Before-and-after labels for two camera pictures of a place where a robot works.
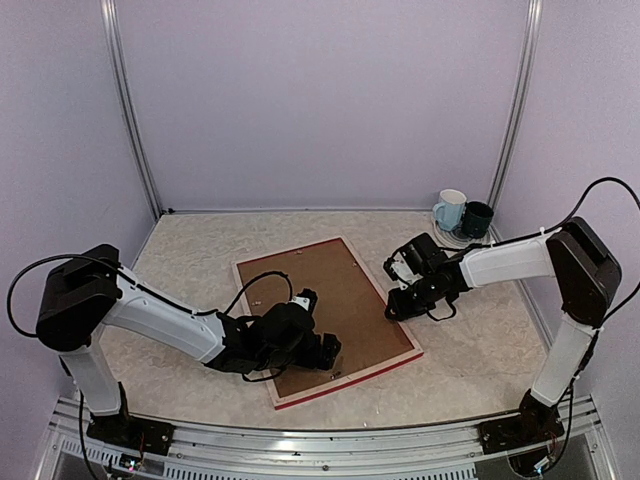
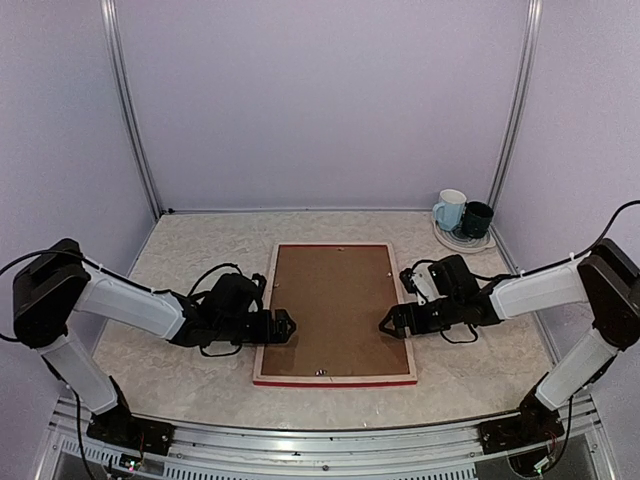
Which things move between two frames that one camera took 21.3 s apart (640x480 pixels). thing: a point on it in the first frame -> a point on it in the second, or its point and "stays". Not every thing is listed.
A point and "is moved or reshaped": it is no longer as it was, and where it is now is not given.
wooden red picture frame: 314,390 is moved or reshaped
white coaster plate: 453,237 stays
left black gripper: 328,356 -> 266,335
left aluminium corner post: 122,84 stays
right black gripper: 403,312 -> 413,323
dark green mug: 476,219 stays
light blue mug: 449,211 stays
